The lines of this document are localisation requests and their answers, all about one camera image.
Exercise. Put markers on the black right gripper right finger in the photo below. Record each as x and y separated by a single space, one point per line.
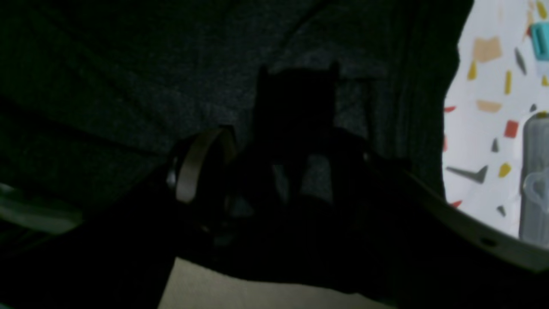
408 247

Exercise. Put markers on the turquoise highlighter marker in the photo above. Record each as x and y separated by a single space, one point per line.
540 38

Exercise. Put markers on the dark grey T-shirt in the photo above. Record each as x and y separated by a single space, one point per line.
94 93

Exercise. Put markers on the clear LeRobot plastic box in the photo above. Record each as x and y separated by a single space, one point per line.
534 183

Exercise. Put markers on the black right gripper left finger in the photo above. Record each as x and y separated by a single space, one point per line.
123 257

